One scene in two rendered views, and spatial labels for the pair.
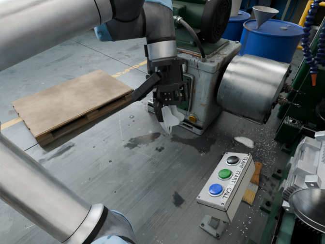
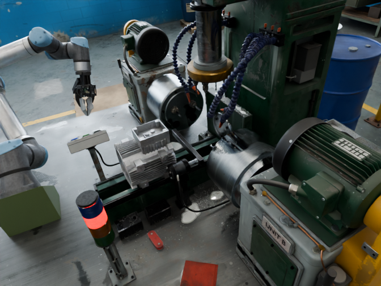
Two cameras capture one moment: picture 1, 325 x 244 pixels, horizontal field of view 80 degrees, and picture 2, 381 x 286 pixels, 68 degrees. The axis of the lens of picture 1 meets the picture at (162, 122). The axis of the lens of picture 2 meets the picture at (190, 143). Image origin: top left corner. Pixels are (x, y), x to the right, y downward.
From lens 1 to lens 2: 116 cm
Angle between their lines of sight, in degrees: 21
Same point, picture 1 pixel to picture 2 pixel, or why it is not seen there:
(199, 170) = not seen: hidden behind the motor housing
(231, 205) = (73, 146)
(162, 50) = (76, 66)
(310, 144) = not seen: hidden behind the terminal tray
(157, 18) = (73, 50)
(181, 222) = (87, 175)
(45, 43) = (9, 61)
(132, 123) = (111, 117)
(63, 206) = (13, 127)
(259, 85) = (157, 96)
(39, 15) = (7, 53)
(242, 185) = (89, 141)
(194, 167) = not seen: hidden behind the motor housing
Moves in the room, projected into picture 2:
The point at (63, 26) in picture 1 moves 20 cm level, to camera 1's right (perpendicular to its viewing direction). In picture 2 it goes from (15, 56) to (50, 61)
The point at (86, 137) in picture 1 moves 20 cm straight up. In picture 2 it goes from (76, 120) to (66, 93)
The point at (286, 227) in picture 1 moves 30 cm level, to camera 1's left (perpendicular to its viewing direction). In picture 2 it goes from (118, 179) to (66, 163)
